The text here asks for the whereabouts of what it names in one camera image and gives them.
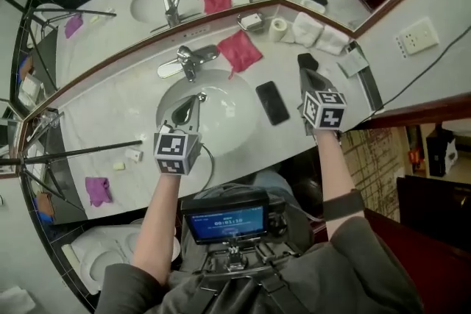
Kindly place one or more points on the toilet paper roll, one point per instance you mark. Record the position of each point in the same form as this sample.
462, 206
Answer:
277, 29

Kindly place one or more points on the dark wooden door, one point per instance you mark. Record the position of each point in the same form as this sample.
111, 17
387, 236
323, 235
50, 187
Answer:
434, 213

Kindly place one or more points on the chest-mounted screen device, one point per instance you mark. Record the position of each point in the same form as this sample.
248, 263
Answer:
230, 220

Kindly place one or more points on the person's dark shirt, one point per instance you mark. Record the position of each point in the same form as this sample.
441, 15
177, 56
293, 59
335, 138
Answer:
368, 268

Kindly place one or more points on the large wood-framed mirror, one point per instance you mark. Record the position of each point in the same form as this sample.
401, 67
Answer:
110, 29

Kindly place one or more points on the orange blue bag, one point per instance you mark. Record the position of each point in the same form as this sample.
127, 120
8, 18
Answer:
45, 206

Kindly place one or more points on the black armband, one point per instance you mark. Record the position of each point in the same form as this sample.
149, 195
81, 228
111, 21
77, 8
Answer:
342, 205

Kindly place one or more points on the person's left forearm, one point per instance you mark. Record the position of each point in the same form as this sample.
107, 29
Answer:
154, 228

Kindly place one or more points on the chrome faucet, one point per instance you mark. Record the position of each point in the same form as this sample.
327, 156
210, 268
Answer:
187, 60

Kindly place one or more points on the white toilet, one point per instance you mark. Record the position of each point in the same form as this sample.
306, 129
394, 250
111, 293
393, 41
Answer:
103, 250

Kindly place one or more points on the person's blue jeans legs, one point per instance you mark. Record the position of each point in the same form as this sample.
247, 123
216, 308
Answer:
274, 184

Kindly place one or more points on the white folded towel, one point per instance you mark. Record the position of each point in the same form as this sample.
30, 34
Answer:
333, 40
307, 29

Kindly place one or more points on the small cream bar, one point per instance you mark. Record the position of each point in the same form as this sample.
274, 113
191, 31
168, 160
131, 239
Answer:
118, 165

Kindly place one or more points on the black tripod stand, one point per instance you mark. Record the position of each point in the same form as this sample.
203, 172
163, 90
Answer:
81, 151

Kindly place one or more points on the metal soap dish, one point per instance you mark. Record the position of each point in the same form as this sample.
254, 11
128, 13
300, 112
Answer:
262, 24

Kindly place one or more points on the red cloth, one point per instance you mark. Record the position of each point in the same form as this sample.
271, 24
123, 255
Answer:
239, 51

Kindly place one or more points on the red carton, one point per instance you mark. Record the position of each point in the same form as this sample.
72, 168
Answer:
414, 156

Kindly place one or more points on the white wall power socket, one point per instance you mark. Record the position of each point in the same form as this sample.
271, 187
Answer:
417, 36

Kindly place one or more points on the small white box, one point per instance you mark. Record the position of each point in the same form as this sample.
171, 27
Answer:
134, 154

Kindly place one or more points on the white green sign card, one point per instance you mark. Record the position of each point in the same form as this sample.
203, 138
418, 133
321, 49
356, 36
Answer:
353, 62

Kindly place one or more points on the black smartphone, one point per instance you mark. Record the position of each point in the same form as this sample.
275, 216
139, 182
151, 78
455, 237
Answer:
273, 103

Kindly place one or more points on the purple cloth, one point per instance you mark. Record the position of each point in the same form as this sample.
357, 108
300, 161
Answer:
97, 191

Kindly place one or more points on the black cardboard box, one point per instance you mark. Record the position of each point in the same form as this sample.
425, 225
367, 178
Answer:
439, 154

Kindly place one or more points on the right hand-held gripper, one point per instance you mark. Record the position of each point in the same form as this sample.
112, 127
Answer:
325, 112

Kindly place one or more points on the cream paper roll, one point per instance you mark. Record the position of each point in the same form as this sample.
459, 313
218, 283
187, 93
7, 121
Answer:
70, 256

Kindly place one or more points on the clear glass tumbler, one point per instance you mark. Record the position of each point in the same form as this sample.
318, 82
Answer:
49, 118

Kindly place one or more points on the white soap block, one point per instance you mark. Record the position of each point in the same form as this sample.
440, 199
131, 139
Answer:
250, 20

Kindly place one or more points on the person's right forearm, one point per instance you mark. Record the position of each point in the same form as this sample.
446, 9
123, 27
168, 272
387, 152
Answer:
335, 165

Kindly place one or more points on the white sink basin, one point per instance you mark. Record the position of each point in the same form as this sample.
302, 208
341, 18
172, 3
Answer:
232, 117

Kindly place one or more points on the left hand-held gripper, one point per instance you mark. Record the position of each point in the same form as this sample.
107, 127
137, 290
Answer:
173, 152

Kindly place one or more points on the long black tray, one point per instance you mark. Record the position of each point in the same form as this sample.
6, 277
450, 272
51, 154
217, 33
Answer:
371, 88

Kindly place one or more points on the dark wooden door frame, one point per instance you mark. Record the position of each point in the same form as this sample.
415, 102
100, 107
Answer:
423, 110

